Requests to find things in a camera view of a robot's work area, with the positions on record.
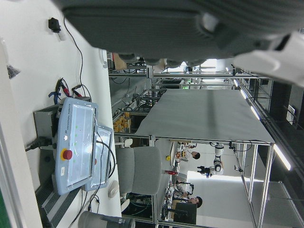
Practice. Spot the left robot dexterous hand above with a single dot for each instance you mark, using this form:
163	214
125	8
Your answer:
154	28

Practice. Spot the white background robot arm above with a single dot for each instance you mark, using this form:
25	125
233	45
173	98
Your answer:
218	152

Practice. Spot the grey metal control box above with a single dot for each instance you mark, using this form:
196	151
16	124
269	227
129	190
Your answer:
44	121

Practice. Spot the brown cardboard carton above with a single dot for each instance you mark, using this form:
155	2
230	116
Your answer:
120	62

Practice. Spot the grey backdrop sheet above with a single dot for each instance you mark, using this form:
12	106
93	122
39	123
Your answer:
202	114

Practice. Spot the yellow parts stack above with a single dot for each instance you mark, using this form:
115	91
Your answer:
121	121

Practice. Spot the red black alligator clip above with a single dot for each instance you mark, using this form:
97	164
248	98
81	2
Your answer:
62	86
76	90

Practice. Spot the black plug adapter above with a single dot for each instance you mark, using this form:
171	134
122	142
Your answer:
54	25

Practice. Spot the LED light strip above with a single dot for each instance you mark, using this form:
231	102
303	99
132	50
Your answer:
254	112
243	94
282	156

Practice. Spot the person in white shirt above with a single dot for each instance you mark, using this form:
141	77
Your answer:
196	155

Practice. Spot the blue grey teach pendant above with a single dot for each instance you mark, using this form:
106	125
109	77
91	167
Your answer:
79	142
102	175

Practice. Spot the grey office chair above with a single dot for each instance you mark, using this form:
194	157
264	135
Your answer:
142	171

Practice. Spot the small screw bag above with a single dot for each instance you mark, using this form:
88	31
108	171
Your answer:
12	71

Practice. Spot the white computer mouse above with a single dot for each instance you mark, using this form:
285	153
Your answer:
112	188

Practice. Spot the seated person with black hair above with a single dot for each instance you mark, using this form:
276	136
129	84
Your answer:
197	202

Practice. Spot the black background monitor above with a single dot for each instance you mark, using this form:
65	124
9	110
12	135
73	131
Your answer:
185	213

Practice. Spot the grey water bottle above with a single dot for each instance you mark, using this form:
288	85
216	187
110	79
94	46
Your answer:
95	221

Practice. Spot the ribbed grey heatsink unit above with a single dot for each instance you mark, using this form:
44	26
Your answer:
54	206

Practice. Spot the aluminium frame rack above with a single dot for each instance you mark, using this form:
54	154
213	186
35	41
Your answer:
266	178

